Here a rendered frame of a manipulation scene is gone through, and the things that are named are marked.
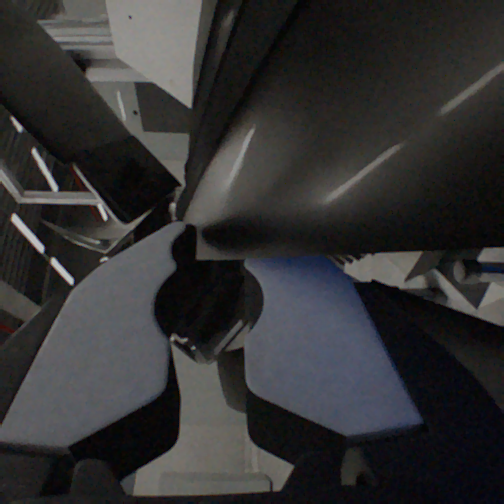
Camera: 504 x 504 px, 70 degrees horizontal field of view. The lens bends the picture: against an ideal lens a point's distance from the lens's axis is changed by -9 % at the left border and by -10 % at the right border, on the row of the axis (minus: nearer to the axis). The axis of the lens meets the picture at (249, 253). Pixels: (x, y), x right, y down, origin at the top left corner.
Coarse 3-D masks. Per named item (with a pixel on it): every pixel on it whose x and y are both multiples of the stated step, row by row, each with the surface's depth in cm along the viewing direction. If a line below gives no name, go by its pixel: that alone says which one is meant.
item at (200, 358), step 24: (168, 216) 28; (120, 240) 29; (192, 288) 26; (216, 288) 27; (240, 288) 28; (192, 312) 26; (216, 312) 27; (240, 312) 28; (192, 336) 26; (216, 336) 27
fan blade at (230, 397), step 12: (240, 348) 41; (216, 360) 43; (228, 360) 42; (240, 360) 41; (228, 372) 44; (240, 372) 44; (228, 384) 47; (240, 384) 47; (228, 396) 51; (240, 396) 50; (240, 408) 55
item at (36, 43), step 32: (0, 0) 32; (0, 32) 28; (32, 32) 33; (0, 64) 25; (32, 64) 30; (64, 64) 34; (0, 96) 24; (32, 96) 27; (64, 96) 31; (96, 96) 35; (32, 128) 26; (64, 128) 29; (96, 128) 32; (64, 160) 27
